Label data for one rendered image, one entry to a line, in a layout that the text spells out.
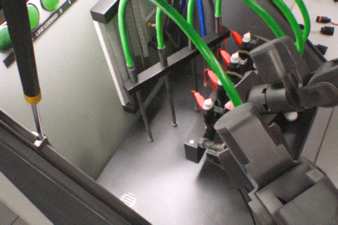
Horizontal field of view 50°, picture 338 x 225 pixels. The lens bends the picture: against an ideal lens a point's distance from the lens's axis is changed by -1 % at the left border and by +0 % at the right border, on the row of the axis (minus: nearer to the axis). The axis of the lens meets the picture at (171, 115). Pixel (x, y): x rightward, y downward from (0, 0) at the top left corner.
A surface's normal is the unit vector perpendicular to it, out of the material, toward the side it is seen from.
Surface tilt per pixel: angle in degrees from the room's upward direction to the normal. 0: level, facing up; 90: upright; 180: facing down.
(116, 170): 0
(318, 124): 0
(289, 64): 67
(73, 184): 43
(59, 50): 90
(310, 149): 0
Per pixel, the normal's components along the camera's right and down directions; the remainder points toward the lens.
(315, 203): -0.55, -0.78
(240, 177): 0.04, 0.19
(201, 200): -0.11, -0.60
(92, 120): 0.88, 0.32
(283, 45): -0.54, 0.43
